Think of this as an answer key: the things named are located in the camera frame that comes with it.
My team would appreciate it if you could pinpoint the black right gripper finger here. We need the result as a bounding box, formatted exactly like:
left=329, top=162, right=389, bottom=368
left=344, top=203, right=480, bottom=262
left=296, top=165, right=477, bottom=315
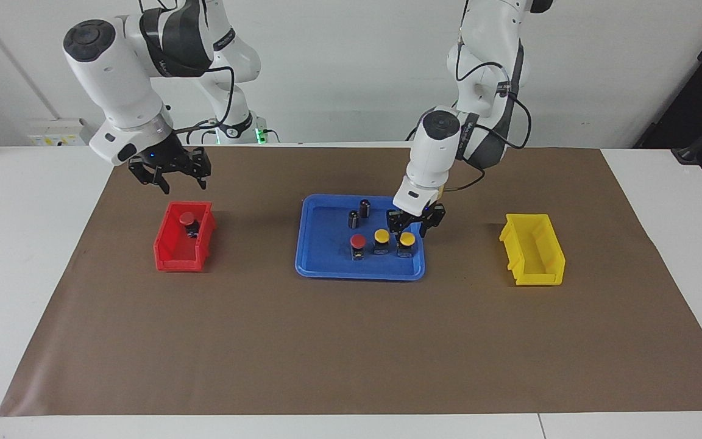
left=188, top=149, right=212, bottom=188
left=129, top=162, right=172, bottom=195

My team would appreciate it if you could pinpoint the blue plastic tray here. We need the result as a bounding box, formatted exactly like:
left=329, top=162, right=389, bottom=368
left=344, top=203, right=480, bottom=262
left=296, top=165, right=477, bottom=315
left=294, top=194, right=427, bottom=282

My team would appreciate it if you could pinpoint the red plastic storage bin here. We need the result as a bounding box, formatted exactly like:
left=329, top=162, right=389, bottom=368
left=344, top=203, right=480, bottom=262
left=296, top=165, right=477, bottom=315
left=154, top=201, right=217, bottom=273

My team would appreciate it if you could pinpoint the yellow plastic storage bin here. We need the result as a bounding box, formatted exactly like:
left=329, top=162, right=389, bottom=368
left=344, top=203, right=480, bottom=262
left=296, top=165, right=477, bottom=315
left=499, top=213, right=567, bottom=287

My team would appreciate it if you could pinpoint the brown paper table mat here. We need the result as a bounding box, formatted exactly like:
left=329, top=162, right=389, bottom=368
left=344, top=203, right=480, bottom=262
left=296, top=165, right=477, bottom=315
left=0, top=145, right=702, bottom=417

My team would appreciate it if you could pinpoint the black background panel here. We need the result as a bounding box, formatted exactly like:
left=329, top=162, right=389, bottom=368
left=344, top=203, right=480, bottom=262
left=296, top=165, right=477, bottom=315
left=634, top=0, right=702, bottom=180

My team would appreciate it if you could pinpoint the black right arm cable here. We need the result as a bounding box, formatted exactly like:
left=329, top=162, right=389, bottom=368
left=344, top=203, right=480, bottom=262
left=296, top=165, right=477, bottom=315
left=171, top=64, right=236, bottom=138

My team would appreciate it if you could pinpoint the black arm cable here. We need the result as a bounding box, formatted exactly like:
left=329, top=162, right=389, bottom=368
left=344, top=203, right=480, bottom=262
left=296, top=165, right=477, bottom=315
left=171, top=64, right=236, bottom=138
left=445, top=34, right=533, bottom=193

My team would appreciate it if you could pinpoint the white wall socket box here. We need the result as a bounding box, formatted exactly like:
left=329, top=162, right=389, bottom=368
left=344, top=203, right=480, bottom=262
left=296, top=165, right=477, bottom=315
left=28, top=118, right=87, bottom=147

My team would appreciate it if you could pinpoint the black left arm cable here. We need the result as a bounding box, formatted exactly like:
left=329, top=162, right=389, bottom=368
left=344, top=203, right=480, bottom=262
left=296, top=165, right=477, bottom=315
left=445, top=34, right=533, bottom=193

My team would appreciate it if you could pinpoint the white wall cable conduit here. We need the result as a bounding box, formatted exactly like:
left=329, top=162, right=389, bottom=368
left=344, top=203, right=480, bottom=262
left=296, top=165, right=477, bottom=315
left=0, top=0, right=62, bottom=121

